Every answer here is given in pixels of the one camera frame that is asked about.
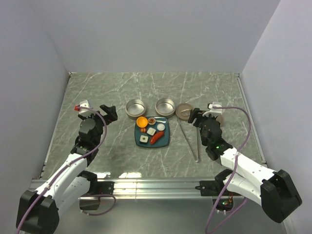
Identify sushi roll green centre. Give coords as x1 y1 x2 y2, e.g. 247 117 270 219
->
139 135 149 144

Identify steel lunch container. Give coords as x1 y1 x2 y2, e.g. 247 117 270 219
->
155 98 176 118
125 98 147 119

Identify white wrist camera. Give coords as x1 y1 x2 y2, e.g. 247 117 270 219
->
74 100 92 117
207 102 223 117

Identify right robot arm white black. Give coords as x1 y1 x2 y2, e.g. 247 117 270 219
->
188 104 302 223

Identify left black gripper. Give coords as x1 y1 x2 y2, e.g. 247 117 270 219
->
78 104 117 145

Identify orange egg tart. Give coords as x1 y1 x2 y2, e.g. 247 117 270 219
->
136 116 148 128

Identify sushi roll yellow centre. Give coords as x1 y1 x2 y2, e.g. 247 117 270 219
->
146 127 156 136

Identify small burger toy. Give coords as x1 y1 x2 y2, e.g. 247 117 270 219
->
148 117 156 125

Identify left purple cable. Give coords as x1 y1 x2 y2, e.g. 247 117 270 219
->
16 106 117 234

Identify teal square plate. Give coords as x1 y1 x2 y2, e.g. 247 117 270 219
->
134 117 170 149

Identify aluminium front rail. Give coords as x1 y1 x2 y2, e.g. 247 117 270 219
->
30 177 205 202

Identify beige lid with handle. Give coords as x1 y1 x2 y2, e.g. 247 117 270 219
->
175 103 194 121

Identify right steel lunch container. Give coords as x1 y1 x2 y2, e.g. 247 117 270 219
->
155 98 176 118

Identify left steel lunch container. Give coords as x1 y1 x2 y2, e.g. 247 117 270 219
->
125 98 147 119

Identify small white porcelain cup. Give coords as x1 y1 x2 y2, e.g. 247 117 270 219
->
157 123 166 131

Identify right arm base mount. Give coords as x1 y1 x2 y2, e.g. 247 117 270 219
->
195 169 234 212

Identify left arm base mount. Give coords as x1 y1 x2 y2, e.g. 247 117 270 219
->
78 171 117 216

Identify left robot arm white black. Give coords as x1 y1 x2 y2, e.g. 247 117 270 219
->
16 100 118 234

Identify red sausage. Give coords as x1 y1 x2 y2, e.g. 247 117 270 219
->
150 131 164 145

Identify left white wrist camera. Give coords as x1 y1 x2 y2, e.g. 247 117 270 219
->
74 100 92 117

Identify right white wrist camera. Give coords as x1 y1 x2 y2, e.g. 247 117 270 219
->
207 102 223 117

